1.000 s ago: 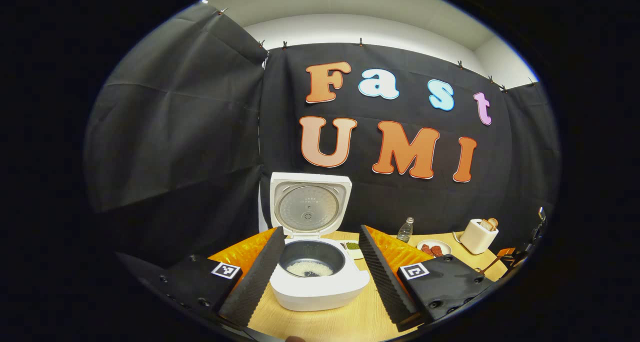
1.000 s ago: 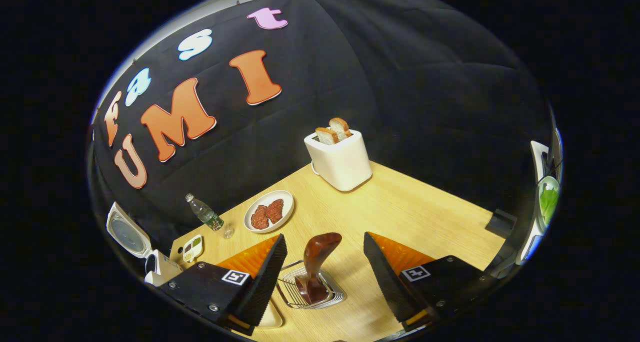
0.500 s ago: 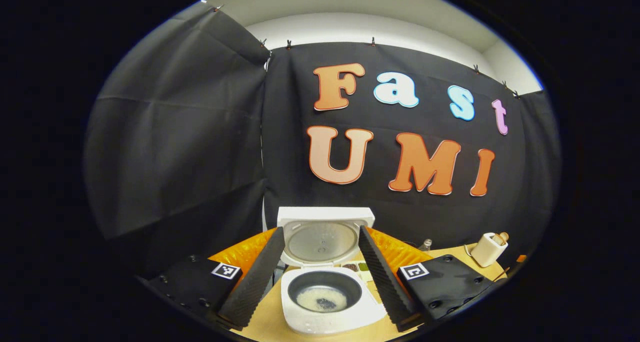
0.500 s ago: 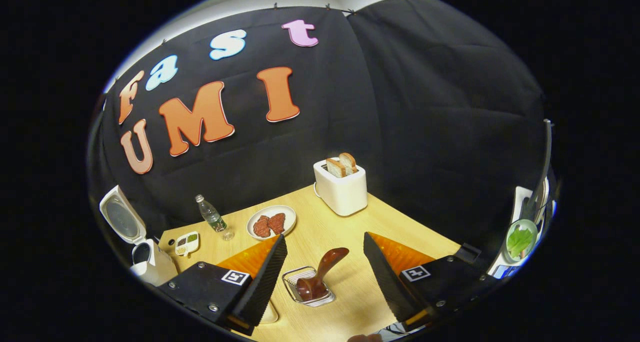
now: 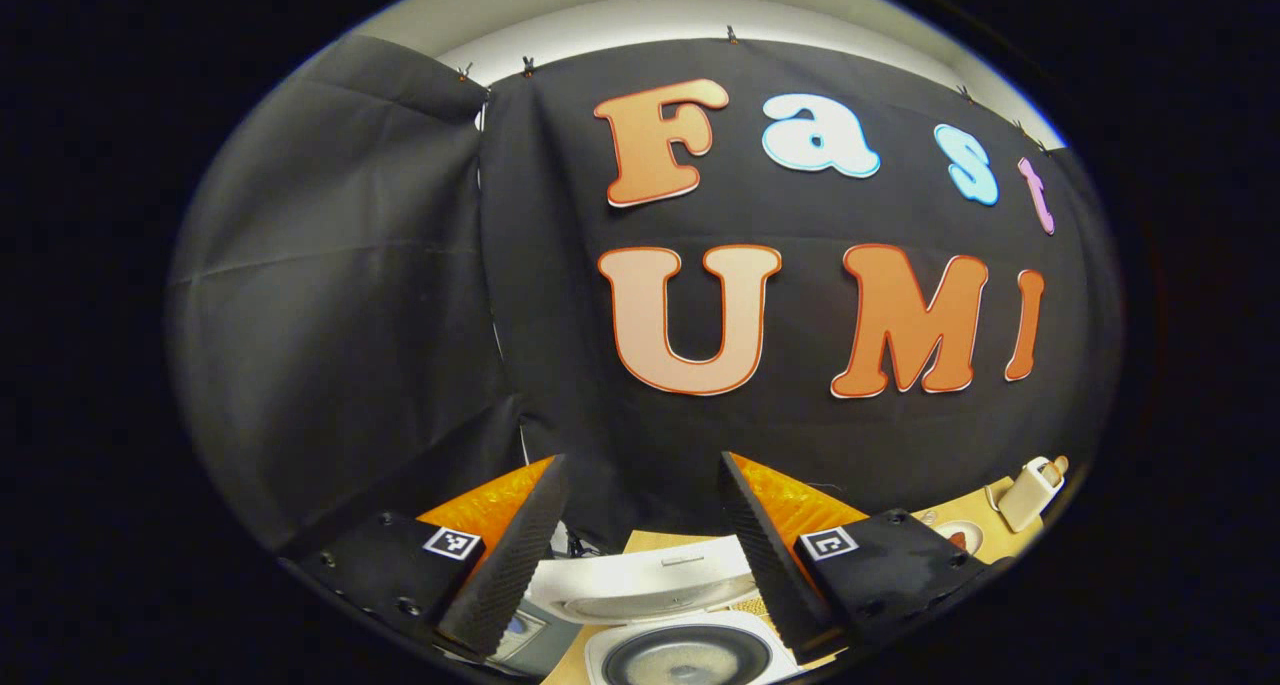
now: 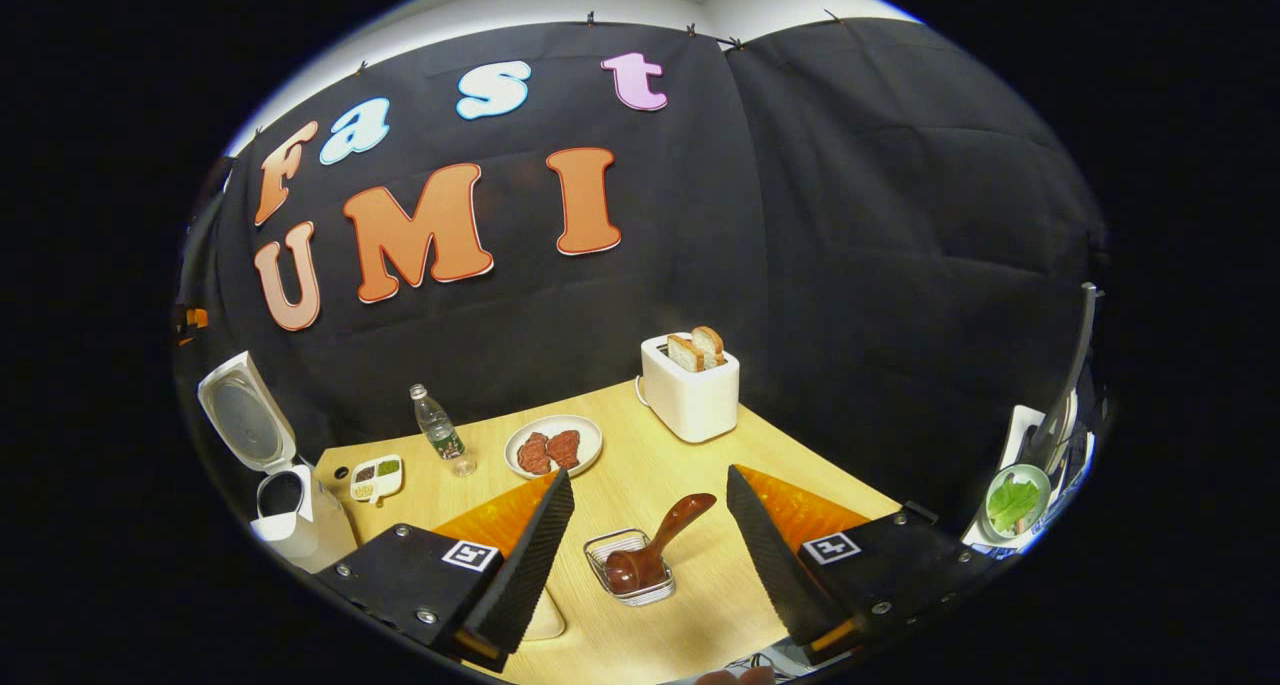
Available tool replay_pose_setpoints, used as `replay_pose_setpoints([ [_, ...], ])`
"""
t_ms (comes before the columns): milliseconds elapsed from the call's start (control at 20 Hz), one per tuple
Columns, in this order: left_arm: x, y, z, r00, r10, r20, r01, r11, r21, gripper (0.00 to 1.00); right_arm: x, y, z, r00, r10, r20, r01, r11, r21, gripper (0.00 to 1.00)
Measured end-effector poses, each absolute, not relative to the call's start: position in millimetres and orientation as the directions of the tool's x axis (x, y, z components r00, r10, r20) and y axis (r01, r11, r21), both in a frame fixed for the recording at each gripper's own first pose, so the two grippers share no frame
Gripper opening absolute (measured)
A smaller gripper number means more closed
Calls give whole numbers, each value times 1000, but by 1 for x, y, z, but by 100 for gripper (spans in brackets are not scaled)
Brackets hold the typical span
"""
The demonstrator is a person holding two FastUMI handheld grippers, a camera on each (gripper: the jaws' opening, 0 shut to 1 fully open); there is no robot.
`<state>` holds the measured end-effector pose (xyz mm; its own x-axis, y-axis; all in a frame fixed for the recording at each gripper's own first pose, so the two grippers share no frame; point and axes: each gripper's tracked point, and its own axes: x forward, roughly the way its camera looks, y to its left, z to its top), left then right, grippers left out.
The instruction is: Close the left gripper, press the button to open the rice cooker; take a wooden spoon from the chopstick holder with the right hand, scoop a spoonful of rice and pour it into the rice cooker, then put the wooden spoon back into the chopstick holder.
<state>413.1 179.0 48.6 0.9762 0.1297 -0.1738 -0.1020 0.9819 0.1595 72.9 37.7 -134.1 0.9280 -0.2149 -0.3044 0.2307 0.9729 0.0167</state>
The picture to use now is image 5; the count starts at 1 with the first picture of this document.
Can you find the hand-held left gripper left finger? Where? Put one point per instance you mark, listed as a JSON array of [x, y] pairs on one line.
[[510, 565]]

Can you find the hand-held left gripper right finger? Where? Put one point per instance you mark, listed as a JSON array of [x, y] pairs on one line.
[[770, 565]]

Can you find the white rice cooker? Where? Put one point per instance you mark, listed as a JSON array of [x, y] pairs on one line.
[[640, 575]]

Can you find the grey device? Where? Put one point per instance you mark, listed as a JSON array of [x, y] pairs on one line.
[[525, 635]]

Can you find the brown meat piece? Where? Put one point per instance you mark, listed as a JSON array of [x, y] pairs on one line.
[[957, 541]]

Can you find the white round plate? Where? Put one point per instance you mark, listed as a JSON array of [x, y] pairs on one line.
[[973, 531]]

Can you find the white toaster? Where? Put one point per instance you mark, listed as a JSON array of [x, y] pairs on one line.
[[1025, 500]]

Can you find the black backdrop cloth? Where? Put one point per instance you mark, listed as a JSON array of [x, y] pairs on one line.
[[350, 265]]

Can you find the row of small cloth clips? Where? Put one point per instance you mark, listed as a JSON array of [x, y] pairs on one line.
[[731, 35]]

